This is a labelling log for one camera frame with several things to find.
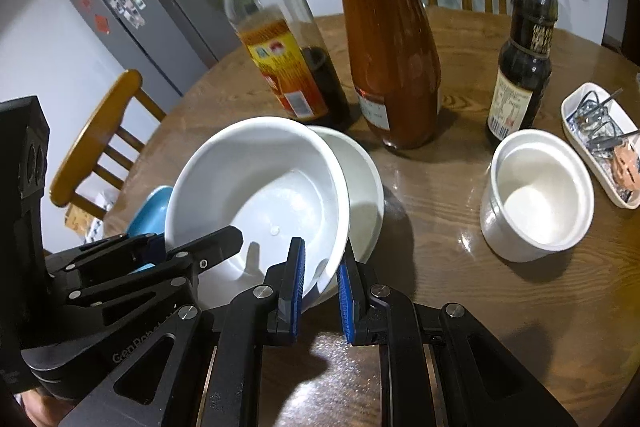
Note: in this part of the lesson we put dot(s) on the small dark sauce bottle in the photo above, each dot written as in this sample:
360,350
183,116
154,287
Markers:
525,67

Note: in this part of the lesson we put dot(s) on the plain white bowl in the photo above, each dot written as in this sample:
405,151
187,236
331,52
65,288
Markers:
360,187

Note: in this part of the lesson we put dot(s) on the white straight-sided cup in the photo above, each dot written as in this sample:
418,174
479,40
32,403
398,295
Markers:
537,202

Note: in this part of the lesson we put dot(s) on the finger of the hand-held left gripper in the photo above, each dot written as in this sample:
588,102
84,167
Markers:
115,249
210,247

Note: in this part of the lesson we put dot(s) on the red sauce jar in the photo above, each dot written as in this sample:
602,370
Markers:
390,47

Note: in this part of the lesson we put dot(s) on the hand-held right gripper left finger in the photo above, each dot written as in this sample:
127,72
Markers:
296,292

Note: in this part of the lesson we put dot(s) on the boxes on floor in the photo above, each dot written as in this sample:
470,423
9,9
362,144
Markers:
90,217

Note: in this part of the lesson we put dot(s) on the soy sauce bottle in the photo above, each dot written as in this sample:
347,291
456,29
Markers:
280,47

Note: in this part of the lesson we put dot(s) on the ribbed white bowl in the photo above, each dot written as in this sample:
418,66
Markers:
260,192

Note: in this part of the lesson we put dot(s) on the blue plate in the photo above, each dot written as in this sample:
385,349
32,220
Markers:
150,207

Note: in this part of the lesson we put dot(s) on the pink round item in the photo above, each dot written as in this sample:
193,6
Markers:
627,164

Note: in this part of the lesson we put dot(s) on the person's left hand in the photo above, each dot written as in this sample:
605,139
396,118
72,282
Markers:
42,409

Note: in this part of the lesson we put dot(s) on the small white tray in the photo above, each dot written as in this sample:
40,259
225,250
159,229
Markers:
600,167

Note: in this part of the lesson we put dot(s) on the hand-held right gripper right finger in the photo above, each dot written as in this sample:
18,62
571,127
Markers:
346,302

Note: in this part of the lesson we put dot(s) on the grey refrigerator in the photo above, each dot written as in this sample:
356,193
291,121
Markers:
150,22

